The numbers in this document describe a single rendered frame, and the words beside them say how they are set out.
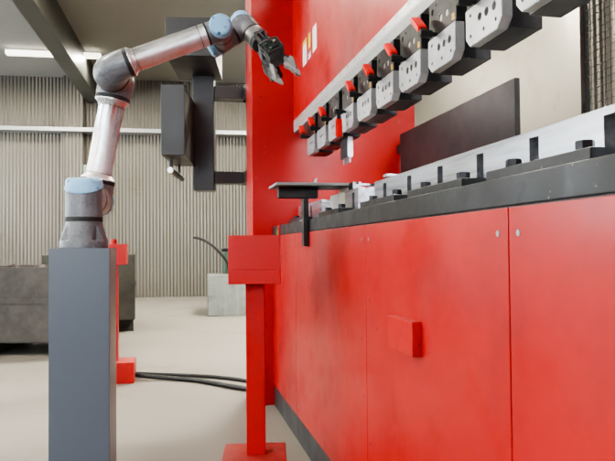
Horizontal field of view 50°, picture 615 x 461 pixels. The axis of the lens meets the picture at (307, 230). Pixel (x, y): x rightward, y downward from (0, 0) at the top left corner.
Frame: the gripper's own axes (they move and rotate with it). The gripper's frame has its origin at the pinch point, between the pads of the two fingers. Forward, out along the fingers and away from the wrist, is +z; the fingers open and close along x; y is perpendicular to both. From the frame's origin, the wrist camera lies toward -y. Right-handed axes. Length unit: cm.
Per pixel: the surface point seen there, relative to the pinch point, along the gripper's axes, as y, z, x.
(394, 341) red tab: 23, 102, -32
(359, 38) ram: 9.0, 6.1, 23.7
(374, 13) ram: 23.9, 13.9, 24.3
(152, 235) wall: -698, -489, -47
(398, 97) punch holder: 22, 44, 11
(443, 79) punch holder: 37, 58, 14
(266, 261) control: -17, 46, -38
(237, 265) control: -17, 43, -46
